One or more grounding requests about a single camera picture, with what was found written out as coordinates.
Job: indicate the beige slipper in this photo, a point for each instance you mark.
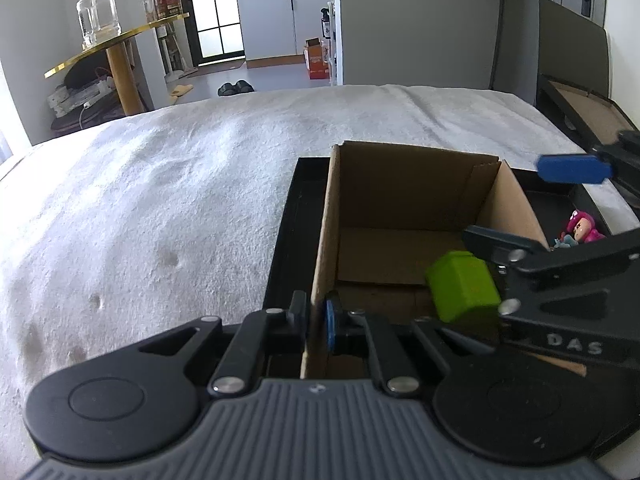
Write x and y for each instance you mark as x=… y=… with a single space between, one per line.
x=181 y=90

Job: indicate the black slipper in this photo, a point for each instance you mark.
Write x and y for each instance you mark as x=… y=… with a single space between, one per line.
x=244 y=86
x=226 y=90

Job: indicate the blue and white figurine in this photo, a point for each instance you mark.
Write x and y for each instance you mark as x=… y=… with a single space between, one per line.
x=562 y=243

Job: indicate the glass balcony door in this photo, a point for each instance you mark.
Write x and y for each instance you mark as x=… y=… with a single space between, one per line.
x=215 y=10

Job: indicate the white fan stand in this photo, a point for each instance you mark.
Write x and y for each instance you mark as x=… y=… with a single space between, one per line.
x=172 y=76

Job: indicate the white kitchen cabinet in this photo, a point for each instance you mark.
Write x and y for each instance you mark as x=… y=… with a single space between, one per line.
x=265 y=25

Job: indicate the gold round table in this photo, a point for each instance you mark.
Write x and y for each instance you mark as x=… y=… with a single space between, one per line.
x=125 y=75

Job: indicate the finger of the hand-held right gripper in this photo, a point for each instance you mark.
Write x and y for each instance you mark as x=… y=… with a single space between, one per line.
x=530 y=265
x=575 y=169

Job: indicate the black spray bottle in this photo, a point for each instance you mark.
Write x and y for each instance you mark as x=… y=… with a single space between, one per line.
x=326 y=22

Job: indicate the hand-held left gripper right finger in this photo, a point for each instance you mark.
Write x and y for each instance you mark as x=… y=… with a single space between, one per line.
x=331 y=325

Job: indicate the red tin can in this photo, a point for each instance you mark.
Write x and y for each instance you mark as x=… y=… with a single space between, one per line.
x=165 y=2

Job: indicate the black box with brown inside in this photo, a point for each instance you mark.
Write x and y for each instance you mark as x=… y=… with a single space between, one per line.
x=595 y=110

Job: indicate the black tray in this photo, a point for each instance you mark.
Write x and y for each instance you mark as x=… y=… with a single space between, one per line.
x=290 y=240

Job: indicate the green block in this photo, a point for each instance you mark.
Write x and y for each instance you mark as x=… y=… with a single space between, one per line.
x=460 y=285

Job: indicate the orange carton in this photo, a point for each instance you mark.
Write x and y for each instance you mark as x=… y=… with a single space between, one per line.
x=317 y=62

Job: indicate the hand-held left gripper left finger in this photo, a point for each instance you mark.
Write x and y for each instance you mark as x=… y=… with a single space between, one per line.
x=298 y=312

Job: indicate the pink-haired figurine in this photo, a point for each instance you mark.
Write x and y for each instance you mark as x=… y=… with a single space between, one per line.
x=582 y=227

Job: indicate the clear glass jar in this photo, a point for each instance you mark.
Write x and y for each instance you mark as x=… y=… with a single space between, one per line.
x=97 y=15

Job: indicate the white power strip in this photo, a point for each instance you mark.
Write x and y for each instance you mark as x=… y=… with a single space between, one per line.
x=75 y=95

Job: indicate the brown cardboard box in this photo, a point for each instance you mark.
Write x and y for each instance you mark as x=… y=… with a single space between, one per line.
x=395 y=195

